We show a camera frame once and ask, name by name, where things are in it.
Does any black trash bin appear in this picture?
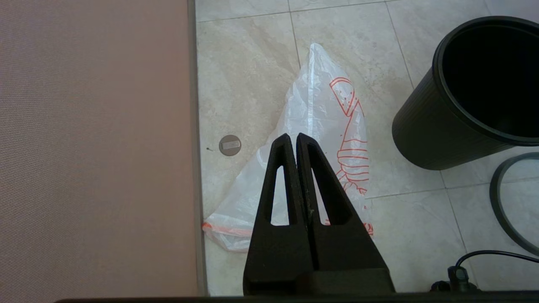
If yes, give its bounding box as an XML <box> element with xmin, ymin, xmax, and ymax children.
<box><xmin>392</xmin><ymin>16</ymin><xmax>539</xmax><ymax>171</ymax></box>

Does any round metal floor cap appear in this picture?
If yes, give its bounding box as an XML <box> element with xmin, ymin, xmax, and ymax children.
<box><xmin>219</xmin><ymin>135</ymin><xmax>242</xmax><ymax>157</ymax></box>

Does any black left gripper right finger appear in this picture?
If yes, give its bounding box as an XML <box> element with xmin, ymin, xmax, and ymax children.
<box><xmin>296</xmin><ymin>133</ymin><xmax>389</xmax><ymax>271</ymax></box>

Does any grey bin ring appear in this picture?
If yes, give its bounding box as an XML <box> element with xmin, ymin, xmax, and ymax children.
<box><xmin>490</xmin><ymin>152</ymin><xmax>539</xmax><ymax>257</ymax></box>

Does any white trash bag red print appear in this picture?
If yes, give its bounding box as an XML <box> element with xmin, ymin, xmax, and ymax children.
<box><xmin>202</xmin><ymin>42</ymin><xmax>374</xmax><ymax>253</ymax></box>

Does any black cable with connector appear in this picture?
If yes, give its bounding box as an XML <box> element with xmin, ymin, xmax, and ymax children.
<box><xmin>430</xmin><ymin>250</ymin><xmax>539</xmax><ymax>292</ymax></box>

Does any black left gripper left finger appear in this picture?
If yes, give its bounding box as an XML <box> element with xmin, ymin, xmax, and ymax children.
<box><xmin>243</xmin><ymin>133</ymin><xmax>314</xmax><ymax>282</ymax></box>

